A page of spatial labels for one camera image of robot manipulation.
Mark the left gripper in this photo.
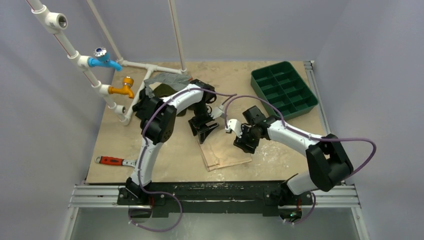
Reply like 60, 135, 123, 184
188, 101, 218, 144

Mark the beige underwear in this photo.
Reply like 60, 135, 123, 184
195, 126, 252, 172

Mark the striped grey underwear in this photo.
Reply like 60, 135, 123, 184
144, 72, 193, 98

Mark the green compartment tray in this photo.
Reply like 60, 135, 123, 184
250, 61, 319, 121

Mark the dark green underwear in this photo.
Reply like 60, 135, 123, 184
152, 83, 178, 98

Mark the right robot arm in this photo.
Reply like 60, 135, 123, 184
225, 106, 354, 204

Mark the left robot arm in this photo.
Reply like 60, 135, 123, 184
123, 79, 219, 205

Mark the orange tap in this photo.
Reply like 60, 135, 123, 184
107, 76, 135, 99

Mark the blue tap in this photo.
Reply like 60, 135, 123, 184
87, 47, 123, 71

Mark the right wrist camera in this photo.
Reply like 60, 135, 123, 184
224, 118, 243, 138

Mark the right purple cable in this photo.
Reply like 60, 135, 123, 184
223, 95, 378, 181

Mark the purple cable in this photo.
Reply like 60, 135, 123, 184
127, 87, 238, 233
223, 95, 378, 181

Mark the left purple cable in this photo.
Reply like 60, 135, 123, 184
127, 87, 238, 233

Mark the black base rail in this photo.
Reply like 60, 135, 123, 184
117, 179, 313, 219

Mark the adjustable wrench red handle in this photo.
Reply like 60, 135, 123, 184
94, 156, 136, 168

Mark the white PVC pipe frame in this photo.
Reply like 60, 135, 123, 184
27, 0, 188, 126

